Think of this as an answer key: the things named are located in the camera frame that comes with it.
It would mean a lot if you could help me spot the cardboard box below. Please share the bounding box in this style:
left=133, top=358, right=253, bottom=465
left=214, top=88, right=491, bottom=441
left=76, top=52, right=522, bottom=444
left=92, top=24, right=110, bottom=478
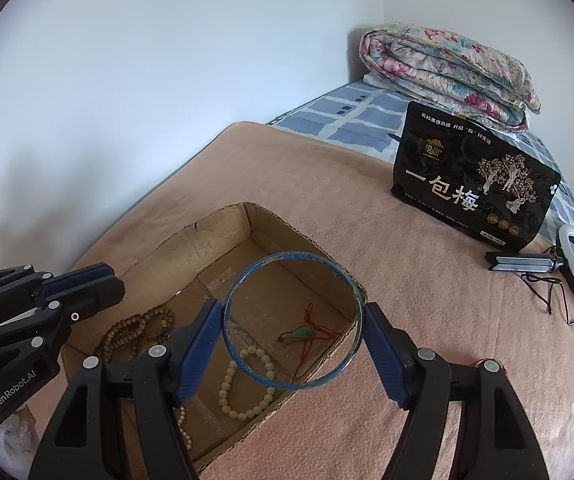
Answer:
left=60, top=202, right=368, bottom=477

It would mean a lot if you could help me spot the folded floral quilt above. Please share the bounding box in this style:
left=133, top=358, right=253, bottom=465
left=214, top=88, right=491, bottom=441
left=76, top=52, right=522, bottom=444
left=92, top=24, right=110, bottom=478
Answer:
left=358, top=22, right=542, bottom=133

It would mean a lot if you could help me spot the brown wooden bead mala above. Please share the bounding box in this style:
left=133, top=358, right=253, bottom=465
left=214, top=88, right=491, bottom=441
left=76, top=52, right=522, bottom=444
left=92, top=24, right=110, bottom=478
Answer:
left=94, top=306, right=175, bottom=363

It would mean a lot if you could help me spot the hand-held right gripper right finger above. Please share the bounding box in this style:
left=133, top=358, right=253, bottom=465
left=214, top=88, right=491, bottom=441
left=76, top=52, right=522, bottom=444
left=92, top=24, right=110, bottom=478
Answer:
left=364, top=302, right=550, bottom=480

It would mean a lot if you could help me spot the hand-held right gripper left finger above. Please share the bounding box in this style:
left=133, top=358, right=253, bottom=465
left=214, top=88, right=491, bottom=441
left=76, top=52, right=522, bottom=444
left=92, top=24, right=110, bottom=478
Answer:
left=27, top=299, right=224, bottom=480

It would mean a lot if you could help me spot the black folded tripod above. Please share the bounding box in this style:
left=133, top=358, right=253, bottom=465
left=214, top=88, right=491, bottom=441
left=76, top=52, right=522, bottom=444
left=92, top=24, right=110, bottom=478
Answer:
left=484, top=251, right=568, bottom=276

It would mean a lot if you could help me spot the black gift bag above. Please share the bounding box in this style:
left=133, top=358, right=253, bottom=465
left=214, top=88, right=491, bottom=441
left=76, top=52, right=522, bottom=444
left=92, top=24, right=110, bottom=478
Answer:
left=390, top=101, right=562, bottom=253

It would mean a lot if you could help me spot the blue checked bedsheet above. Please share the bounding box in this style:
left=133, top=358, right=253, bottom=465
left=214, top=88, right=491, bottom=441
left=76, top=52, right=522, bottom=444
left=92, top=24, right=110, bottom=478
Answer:
left=266, top=80, right=574, bottom=241

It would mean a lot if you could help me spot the white pearl necklace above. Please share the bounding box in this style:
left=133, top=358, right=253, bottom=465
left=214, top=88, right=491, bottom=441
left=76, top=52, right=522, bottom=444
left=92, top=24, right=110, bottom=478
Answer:
left=174, top=405, right=194, bottom=451

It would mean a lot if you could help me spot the thin blue-grey bangle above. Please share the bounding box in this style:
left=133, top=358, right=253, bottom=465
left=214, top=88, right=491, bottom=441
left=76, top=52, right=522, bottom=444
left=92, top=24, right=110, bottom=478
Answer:
left=221, top=251, right=368, bottom=390

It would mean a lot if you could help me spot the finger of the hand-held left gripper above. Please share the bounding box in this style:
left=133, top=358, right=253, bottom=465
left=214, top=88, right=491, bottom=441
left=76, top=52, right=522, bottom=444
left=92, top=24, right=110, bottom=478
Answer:
left=0, top=262, right=116, bottom=312
left=0, top=274, right=126, bottom=386

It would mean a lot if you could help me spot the cream bead bracelet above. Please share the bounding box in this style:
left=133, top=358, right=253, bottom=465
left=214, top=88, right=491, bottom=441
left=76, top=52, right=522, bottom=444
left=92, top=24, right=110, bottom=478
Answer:
left=218, top=347, right=279, bottom=420

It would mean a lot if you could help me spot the green pendant with red cord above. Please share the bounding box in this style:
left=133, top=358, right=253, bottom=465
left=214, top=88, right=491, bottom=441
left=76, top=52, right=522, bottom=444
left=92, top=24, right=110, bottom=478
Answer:
left=277, top=302, right=340, bottom=383

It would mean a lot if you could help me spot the pink blanket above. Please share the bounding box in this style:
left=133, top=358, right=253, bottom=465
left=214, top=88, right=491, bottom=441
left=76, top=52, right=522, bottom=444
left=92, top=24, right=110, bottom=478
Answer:
left=34, top=121, right=574, bottom=480

